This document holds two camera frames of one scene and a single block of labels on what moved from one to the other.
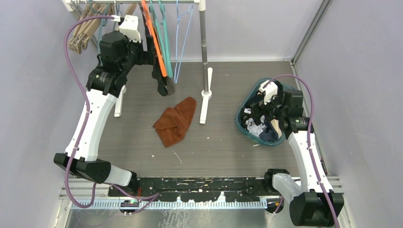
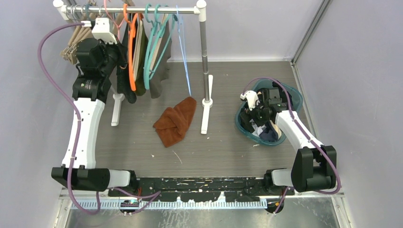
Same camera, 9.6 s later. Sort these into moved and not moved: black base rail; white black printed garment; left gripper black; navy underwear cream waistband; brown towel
Moved: left gripper black
Not moved: brown towel; white black printed garment; navy underwear cream waistband; black base rail
